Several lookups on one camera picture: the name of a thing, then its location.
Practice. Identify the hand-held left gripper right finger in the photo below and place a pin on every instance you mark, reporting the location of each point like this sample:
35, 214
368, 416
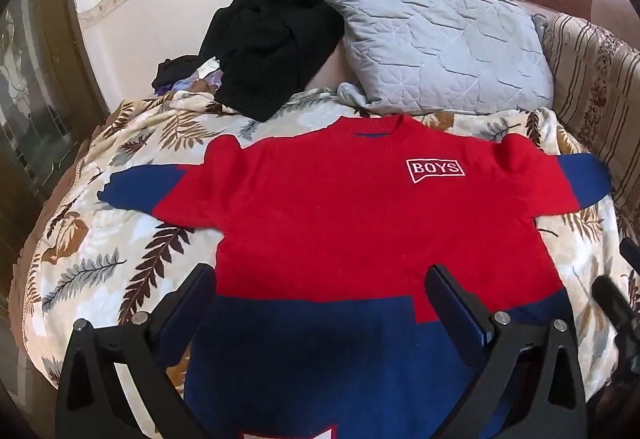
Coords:
457, 311

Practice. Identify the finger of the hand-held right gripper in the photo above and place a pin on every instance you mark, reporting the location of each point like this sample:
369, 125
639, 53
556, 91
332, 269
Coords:
606, 301
631, 250

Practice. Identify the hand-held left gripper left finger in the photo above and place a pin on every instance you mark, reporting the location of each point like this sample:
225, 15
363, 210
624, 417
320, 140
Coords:
199, 291

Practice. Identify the red and blue knit sweater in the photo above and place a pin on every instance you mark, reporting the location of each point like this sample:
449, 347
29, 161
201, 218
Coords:
325, 219

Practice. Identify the leaf print blanket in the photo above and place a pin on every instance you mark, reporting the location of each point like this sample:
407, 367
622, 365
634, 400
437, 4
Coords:
100, 239

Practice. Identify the purple and white cloth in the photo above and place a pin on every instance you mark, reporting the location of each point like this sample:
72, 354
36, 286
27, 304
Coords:
210, 76

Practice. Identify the small dark cloth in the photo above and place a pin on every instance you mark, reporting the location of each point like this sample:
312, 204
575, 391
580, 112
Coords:
175, 69

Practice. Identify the glass panel door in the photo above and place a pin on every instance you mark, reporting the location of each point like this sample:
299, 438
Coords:
35, 109

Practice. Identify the black garment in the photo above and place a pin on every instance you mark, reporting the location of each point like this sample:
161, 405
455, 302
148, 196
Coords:
270, 44

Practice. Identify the grey quilted pillow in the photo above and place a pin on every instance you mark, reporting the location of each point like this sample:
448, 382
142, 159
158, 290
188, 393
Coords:
440, 49

